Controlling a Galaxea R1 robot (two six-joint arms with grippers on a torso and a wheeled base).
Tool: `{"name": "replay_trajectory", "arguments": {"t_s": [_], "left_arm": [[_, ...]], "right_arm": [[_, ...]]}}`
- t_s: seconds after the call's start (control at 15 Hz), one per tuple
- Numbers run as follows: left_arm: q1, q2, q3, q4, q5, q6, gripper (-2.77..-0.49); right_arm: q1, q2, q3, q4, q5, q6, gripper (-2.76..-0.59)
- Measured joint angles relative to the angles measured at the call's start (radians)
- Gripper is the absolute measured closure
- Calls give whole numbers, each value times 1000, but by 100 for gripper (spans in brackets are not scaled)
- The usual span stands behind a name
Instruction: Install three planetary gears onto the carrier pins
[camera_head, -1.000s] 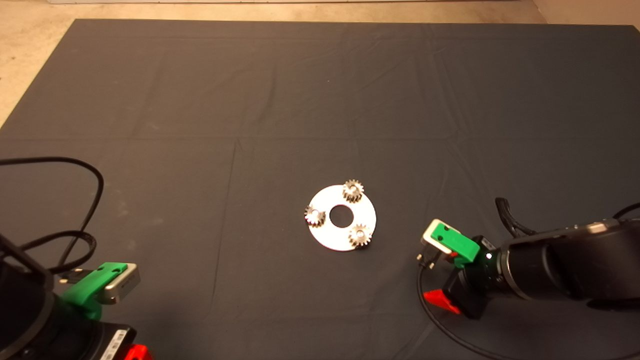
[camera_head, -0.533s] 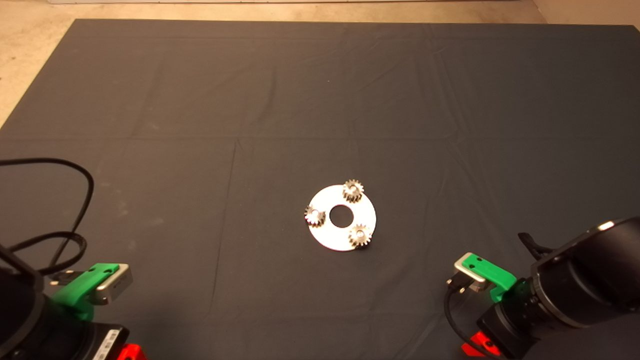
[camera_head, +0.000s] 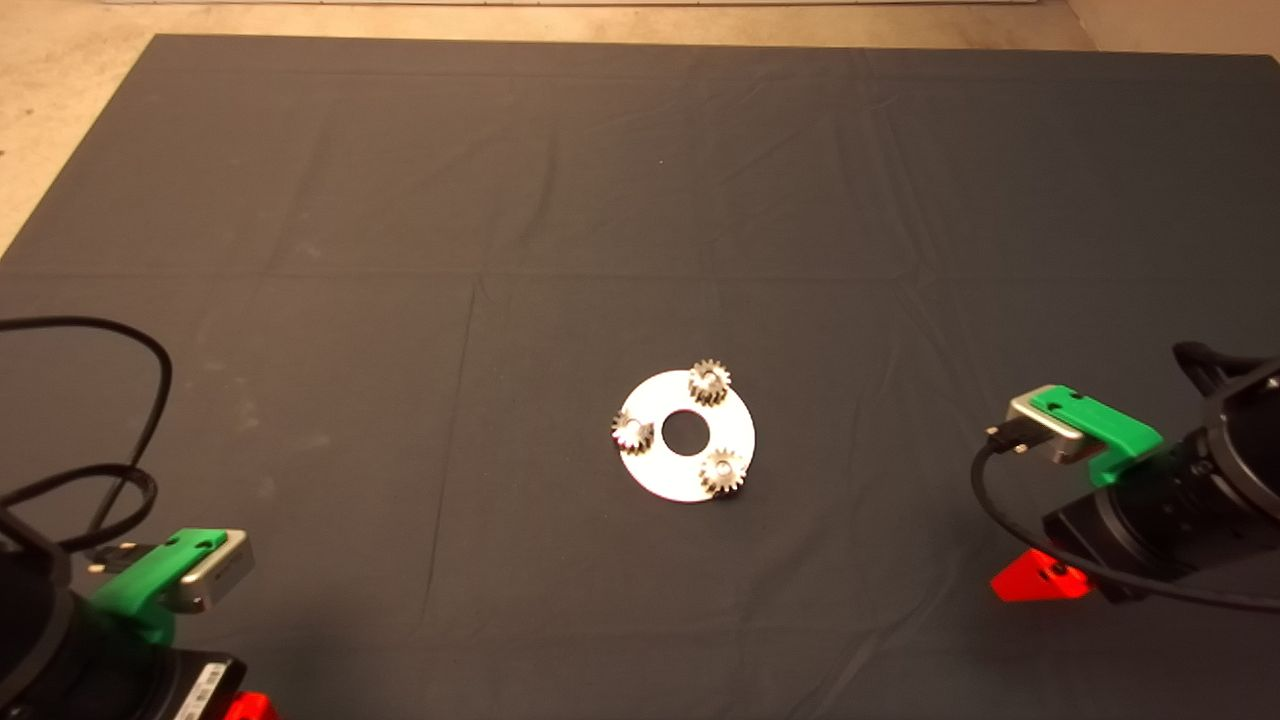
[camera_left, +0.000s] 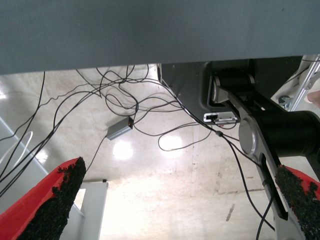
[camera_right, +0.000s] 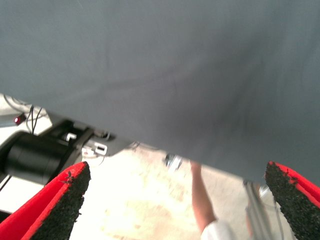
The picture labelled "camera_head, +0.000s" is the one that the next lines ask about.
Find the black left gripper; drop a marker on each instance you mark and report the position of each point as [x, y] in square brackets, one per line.
[205, 685]

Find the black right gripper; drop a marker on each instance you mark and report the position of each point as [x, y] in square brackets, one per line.
[1110, 545]

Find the steel planetary gear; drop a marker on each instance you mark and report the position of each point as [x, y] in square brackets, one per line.
[632, 432]
[709, 382]
[722, 472]

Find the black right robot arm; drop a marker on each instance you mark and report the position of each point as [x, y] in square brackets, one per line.
[1230, 460]

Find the round metal carrier plate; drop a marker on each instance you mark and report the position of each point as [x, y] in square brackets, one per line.
[680, 475]

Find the dark grey table cloth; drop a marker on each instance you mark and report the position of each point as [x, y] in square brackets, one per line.
[400, 150]

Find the silver left camera box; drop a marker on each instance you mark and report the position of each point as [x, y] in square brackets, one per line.
[225, 570]

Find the silver camera box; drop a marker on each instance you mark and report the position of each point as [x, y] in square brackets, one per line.
[1045, 430]
[225, 570]

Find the silver right camera box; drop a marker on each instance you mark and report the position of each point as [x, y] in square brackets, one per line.
[1045, 430]

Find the green left camera mount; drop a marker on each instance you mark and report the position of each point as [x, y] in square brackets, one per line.
[150, 580]

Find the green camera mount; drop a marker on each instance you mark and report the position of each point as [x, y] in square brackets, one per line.
[1095, 425]
[150, 580]

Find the green right camera mount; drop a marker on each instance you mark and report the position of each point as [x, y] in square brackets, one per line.
[1095, 425]

